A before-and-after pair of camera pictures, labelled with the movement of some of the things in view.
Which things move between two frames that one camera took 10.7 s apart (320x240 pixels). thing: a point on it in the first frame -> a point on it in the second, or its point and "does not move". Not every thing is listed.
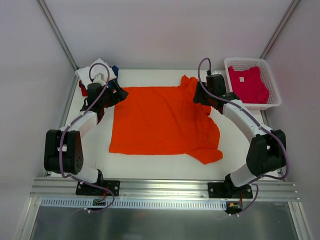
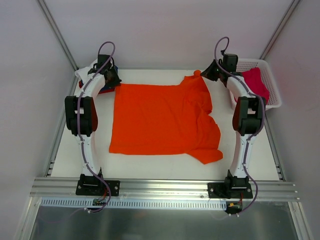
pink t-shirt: (248, 86) does not move
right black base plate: (229, 190) does not move
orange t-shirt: (163, 120) does not move
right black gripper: (201, 93) -> (211, 71)
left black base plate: (112, 185) does not move
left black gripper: (115, 93) -> (111, 78)
